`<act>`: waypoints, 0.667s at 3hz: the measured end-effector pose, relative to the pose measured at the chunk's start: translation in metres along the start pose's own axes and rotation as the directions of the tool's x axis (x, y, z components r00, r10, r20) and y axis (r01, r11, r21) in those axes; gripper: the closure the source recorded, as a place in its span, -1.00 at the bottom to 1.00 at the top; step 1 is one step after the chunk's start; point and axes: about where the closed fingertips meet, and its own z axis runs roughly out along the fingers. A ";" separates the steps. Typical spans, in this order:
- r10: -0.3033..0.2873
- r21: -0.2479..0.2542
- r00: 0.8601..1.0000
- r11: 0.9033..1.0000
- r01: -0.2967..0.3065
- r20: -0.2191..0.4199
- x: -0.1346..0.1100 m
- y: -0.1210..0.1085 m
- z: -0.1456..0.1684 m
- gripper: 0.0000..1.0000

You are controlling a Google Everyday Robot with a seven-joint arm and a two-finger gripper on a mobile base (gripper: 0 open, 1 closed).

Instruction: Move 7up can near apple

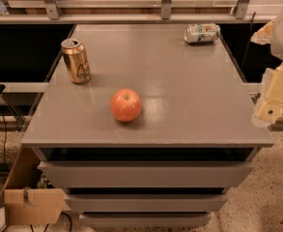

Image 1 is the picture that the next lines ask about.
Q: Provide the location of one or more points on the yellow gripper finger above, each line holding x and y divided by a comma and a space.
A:
263, 35
269, 106

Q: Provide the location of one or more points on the white green 7up can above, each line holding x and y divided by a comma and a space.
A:
201, 33

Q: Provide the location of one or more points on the red apple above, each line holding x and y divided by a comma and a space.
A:
126, 105

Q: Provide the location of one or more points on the gold soda can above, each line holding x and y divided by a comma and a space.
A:
76, 61

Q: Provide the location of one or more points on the grey drawer cabinet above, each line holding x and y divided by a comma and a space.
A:
174, 163

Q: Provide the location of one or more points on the cardboard box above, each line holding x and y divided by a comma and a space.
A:
24, 203

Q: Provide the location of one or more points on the metal shelf frame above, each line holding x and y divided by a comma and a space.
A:
126, 11

